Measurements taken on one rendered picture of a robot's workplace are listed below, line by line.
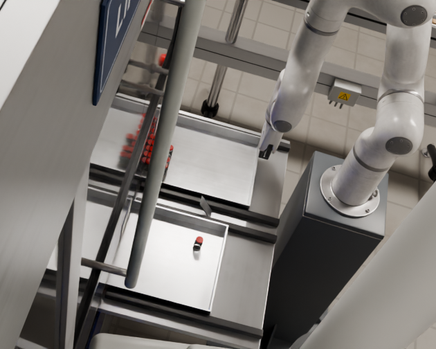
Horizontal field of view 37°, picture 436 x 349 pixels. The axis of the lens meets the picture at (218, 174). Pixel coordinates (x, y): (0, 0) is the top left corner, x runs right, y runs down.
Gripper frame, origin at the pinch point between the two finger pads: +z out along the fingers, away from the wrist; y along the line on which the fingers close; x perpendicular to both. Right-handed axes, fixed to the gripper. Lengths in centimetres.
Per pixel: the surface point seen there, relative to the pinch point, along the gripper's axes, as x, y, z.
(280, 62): 5, -85, 38
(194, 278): -11.8, 44.6, 3.9
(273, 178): 4.6, 5.1, 4.3
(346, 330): -4, 100, -95
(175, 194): -22.2, 21.9, 1.9
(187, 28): -25, 67, -94
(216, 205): -10.3, 21.6, 2.1
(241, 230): -2.3, 27.6, 2.2
